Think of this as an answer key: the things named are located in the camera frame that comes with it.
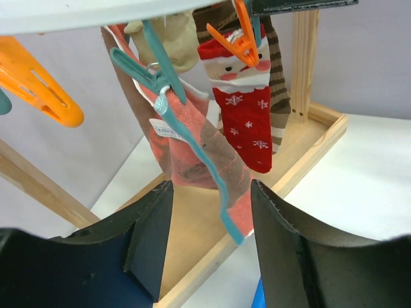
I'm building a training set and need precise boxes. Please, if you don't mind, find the white round clip hanger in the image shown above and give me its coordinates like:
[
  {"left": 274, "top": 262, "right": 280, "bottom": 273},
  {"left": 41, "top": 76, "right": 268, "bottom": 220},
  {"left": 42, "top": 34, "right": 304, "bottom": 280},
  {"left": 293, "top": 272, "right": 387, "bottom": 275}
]
[{"left": 1, "top": 0, "right": 216, "bottom": 35}]

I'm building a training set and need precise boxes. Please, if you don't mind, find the beige hanging sock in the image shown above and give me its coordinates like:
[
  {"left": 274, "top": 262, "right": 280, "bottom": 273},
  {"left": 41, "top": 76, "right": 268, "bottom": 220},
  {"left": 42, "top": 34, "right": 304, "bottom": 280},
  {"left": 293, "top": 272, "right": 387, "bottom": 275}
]
[{"left": 124, "top": 10, "right": 199, "bottom": 73}]

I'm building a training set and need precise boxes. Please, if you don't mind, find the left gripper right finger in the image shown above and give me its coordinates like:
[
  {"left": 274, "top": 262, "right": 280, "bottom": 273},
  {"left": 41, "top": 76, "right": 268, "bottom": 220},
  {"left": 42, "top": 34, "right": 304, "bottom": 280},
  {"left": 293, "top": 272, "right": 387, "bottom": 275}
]
[{"left": 250, "top": 180, "right": 410, "bottom": 307}]

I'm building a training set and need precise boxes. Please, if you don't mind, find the salmon pink cloth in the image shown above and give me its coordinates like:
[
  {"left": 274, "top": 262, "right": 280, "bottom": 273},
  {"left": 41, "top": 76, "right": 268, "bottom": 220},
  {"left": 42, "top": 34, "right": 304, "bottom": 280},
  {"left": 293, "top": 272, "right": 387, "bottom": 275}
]
[{"left": 101, "top": 25, "right": 254, "bottom": 245}]

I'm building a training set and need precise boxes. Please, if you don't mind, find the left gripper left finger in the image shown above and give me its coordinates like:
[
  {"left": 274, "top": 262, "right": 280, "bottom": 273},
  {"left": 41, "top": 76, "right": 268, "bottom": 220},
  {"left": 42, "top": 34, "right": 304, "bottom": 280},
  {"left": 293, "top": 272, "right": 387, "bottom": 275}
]
[{"left": 1, "top": 181, "right": 173, "bottom": 307}]

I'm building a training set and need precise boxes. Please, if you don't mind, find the large orange clothes peg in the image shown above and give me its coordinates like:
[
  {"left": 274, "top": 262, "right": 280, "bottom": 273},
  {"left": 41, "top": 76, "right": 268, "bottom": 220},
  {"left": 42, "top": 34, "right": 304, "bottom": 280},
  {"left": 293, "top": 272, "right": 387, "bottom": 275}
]
[{"left": 1, "top": 36, "right": 84, "bottom": 128}]

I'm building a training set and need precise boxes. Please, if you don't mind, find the brown striped sock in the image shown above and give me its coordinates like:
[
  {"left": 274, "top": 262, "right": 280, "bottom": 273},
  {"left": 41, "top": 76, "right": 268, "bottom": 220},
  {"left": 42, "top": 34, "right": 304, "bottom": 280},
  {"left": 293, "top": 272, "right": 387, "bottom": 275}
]
[{"left": 192, "top": 1, "right": 291, "bottom": 154}]

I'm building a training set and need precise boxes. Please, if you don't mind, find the blue plastic bin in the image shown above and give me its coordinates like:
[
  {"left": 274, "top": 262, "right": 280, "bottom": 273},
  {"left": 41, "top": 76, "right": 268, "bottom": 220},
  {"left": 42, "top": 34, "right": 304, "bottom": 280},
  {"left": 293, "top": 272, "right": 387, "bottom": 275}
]
[{"left": 251, "top": 278, "right": 266, "bottom": 308}]

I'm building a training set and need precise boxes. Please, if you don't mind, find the teal clothes peg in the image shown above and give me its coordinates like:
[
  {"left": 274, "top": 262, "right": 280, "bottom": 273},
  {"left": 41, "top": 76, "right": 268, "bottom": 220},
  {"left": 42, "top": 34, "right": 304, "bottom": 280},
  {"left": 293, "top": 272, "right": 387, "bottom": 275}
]
[{"left": 105, "top": 20, "right": 186, "bottom": 104}]

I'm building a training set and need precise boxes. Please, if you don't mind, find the red santa sock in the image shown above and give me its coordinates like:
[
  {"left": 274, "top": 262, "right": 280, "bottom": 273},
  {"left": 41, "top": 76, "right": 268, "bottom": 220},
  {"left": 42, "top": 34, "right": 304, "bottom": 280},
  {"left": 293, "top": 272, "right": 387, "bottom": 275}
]
[{"left": 198, "top": 26, "right": 273, "bottom": 173}]

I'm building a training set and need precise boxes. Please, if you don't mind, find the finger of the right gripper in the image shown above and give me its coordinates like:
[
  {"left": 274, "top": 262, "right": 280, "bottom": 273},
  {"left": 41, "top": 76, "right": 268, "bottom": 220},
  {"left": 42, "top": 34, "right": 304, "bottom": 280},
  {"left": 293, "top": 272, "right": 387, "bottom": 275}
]
[{"left": 250, "top": 0, "right": 359, "bottom": 15}]

